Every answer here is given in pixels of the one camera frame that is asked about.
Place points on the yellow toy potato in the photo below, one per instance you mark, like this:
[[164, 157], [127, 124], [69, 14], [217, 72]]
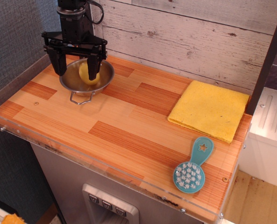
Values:
[[84, 75]]

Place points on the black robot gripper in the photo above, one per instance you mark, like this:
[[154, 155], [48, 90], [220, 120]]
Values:
[[75, 38]]

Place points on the teal scrub brush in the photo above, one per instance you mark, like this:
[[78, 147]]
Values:
[[189, 176]]

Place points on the clear acrylic table guard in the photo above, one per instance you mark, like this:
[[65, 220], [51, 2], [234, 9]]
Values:
[[124, 132]]

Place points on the white cabinet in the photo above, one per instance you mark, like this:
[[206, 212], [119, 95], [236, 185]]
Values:
[[258, 158]]

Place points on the small steel pot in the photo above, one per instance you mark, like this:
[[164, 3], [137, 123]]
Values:
[[72, 81]]

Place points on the right dark frame post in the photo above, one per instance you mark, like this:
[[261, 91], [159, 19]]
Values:
[[268, 62]]

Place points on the yellow folded cloth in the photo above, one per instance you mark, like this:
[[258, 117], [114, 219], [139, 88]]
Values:
[[210, 110]]

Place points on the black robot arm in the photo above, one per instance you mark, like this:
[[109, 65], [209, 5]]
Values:
[[76, 8]]

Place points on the silver dispenser button panel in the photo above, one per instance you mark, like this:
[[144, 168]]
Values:
[[103, 208]]

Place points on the dark frame post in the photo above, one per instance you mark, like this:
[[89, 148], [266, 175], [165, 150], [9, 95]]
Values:
[[88, 23], [268, 62]]

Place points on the yellow black object corner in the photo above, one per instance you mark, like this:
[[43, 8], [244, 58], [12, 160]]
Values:
[[8, 215]]

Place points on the grey toy fridge cabinet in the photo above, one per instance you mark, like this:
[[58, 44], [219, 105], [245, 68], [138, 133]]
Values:
[[66, 179]]

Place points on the left dark frame post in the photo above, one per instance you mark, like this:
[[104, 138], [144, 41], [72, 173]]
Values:
[[88, 23]]

